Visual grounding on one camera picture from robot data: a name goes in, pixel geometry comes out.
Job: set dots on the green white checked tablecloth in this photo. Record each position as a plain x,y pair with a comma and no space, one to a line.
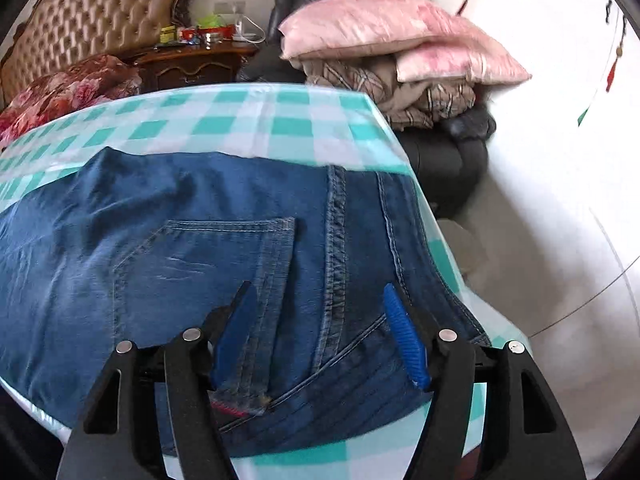
250,120

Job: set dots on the red tassel ornament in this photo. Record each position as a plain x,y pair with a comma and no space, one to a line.
611,77

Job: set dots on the red floral blanket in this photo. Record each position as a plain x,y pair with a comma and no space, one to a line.
60,90

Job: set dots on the black leather armchair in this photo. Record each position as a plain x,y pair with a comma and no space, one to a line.
450,160

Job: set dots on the green plastic bag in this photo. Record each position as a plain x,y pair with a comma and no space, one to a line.
210,20

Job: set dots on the blue denim pants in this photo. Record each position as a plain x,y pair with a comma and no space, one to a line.
200,240

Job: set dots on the grey wall socket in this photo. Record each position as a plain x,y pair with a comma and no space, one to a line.
230,10

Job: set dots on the dark wooden nightstand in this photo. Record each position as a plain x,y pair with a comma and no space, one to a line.
200,65

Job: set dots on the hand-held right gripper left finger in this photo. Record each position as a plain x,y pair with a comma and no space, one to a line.
235,330

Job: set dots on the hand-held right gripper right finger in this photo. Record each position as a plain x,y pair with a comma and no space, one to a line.
407,340

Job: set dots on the large pink pillow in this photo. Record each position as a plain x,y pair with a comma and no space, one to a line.
370,25

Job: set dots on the white wardrobe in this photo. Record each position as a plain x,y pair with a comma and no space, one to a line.
550,110

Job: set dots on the small pink pillow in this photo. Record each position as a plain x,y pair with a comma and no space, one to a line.
460,62

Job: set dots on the tufted tan headboard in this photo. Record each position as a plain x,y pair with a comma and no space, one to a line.
90,15

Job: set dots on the brown striped folded blanket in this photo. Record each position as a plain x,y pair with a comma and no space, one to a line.
400,95

